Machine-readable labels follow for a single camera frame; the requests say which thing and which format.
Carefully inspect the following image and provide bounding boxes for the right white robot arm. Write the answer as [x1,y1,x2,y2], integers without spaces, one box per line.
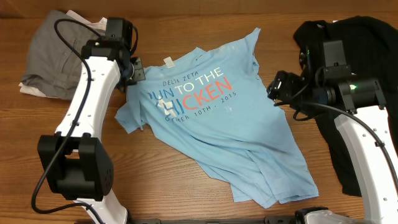
[267,40,397,223]

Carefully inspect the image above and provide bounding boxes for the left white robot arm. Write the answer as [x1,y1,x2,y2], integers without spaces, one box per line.
[30,17,145,224]

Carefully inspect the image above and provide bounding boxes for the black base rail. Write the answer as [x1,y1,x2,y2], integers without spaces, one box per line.
[130,215,297,224]

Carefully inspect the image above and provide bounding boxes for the grey folded shorts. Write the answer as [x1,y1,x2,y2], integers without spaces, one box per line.
[21,9,106,100]

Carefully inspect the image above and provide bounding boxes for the light blue printed t-shirt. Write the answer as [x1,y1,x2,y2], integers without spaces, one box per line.
[116,29,319,208]

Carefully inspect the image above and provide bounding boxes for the black t-shirt white logo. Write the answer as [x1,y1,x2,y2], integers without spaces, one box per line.
[294,16,397,197]

